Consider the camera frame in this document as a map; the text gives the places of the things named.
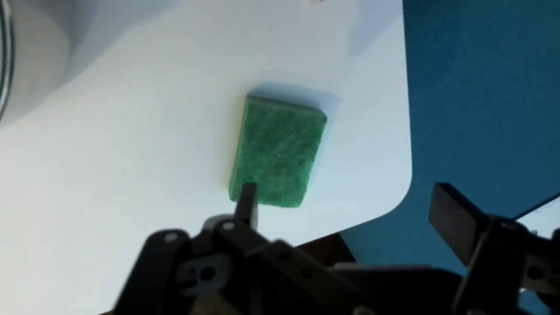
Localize green sponge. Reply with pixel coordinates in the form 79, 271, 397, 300
226, 90, 329, 209

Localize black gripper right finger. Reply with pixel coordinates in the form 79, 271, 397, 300
427, 180, 560, 315

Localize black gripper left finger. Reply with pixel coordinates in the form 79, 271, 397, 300
115, 180, 374, 315

